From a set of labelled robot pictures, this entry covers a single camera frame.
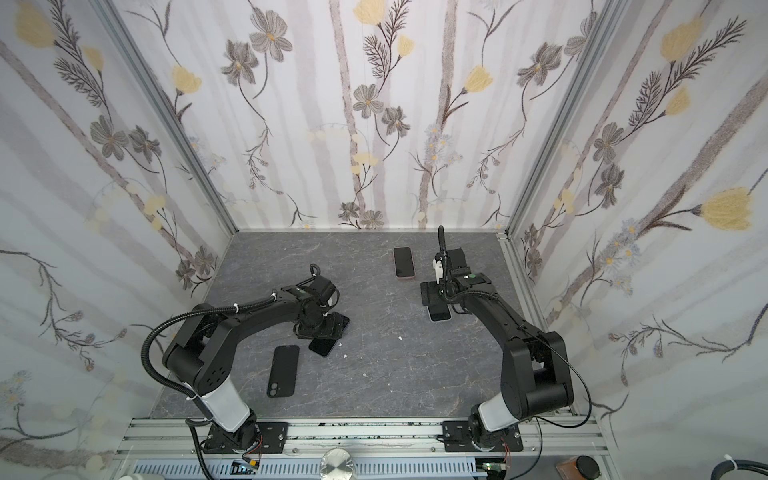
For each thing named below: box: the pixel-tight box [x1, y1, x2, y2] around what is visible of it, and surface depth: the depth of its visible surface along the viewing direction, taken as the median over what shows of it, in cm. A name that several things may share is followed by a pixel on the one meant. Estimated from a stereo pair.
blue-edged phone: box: [308, 337, 337, 357], surface depth 91 cm
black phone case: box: [266, 345, 300, 398], surface depth 87 cm
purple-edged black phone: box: [393, 247, 415, 277], surface depth 114 cm
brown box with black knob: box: [555, 455, 602, 480], surface depth 64 cm
